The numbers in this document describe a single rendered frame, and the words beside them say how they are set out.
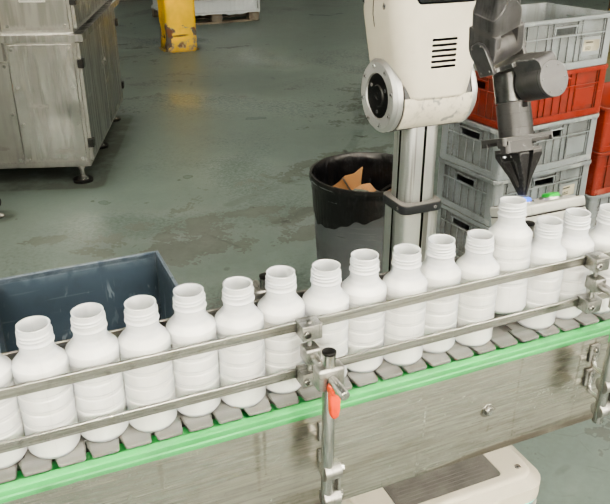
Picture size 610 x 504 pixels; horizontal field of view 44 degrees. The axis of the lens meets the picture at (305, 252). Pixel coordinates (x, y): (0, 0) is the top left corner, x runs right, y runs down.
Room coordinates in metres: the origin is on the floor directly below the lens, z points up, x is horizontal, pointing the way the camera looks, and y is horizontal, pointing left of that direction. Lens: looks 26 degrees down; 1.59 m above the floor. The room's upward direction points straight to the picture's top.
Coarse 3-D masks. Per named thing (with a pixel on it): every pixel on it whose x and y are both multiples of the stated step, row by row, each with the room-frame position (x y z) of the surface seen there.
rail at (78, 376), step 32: (448, 288) 0.87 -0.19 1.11; (480, 288) 0.89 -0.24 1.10; (160, 320) 0.79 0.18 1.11; (320, 320) 0.79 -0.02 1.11; (512, 320) 0.91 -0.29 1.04; (160, 352) 0.72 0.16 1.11; (192, 352) 0.73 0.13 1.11; (384, 352) 0.83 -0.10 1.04; (32, 384) 0.66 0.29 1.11; (64, 384) 0.67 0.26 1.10; (256, 384) 0.76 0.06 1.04; (128, 416) 0.70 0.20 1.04; (0, 448) 0.64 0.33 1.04
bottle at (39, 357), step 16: (32, 320) 0.71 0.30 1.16; (48, 320) 0.70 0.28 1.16; (16, 336) 0.68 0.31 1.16; (32, 336) 0.68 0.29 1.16; (48, 336) 0.69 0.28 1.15; (32, 352) 0.67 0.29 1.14; (48, 352) 0.68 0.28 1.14; (64, 352) 0.70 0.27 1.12; (16, 368) 0.67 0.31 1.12; (32, 368) 0.67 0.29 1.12; (48, 368) 0.67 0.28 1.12; (64, 368) 0.69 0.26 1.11; (16, 384) 0.67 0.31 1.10; (32, 400) 0.66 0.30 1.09; (48, 400) 0.67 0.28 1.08; (64, 400) 0.68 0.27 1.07; (32, 416) 0.66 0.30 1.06; (48, 416) 0.67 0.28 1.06; (64, 416) 0.68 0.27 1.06; (32, 432) 0.67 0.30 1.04; (32, 448) 0.67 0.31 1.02; (48, 448) 0.66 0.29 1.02; (64, 448) 0.67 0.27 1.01
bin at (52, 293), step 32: (128, 256) 1.30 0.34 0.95; (160, 256) 1.30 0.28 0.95; (0, 288) 1.20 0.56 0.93; (32, 288) 1.22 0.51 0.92; (64, 288) 1.25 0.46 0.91; (96, 288) 1.27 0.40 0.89; (128, 288) 1.29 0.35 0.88; (160, 288) 1.30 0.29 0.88; (0, 320) 1.20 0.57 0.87; (64, 320) 1.24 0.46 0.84; (0, 352) 0.96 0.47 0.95
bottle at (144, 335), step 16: (128, 304) 0.74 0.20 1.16; (144, 304) 0.76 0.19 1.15; (128, 320) 0.73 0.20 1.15; (144, 320) 0.72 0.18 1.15; (128, 336) 0.72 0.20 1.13; (144, 336) 0.72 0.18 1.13; (160, 336) 0.73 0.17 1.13; (128, 352) 0.71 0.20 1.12; (144, 352) 0.71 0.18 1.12; (144, 368) 0.71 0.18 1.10; (160, 368) 0.72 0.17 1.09; (128, 384) 0.72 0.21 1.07; (144, 384) 0.71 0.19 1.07; (160, 384) 0.72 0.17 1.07; (128, 400) 0.72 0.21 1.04; (144, 400) 0.71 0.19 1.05; (160, 400) 0.72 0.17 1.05; (160, 416) 0.71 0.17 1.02
